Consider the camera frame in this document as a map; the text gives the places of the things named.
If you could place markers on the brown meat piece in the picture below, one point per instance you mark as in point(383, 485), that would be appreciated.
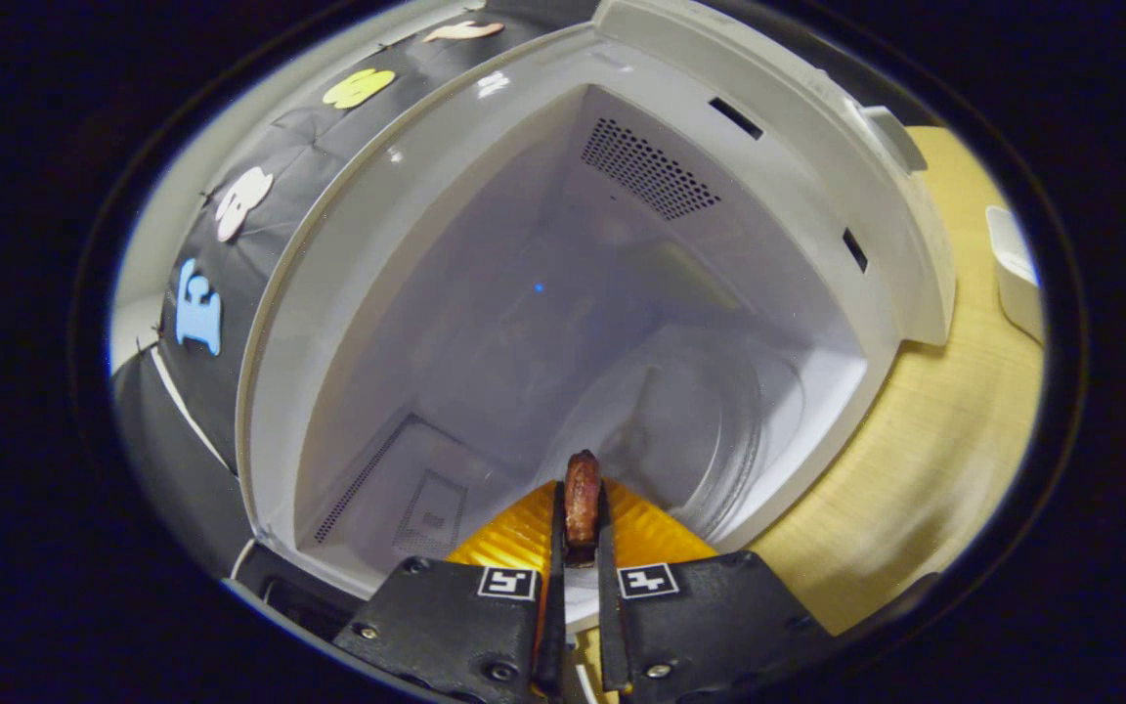
point(583, 499)

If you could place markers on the white microwave oven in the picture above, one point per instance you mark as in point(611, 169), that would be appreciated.
point(485, 293)

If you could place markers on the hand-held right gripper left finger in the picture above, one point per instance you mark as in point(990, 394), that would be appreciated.
point(553, 636)

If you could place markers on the glass microwave turntable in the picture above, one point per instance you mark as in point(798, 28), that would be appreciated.
point(700, 420)

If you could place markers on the white rectangular tray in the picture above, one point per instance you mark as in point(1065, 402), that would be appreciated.
point(1013, 274)

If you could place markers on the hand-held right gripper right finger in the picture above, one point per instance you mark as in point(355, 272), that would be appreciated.
point(610, 626)

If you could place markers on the black backdrop cloth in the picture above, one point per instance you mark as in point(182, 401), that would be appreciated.
point(182, 460)

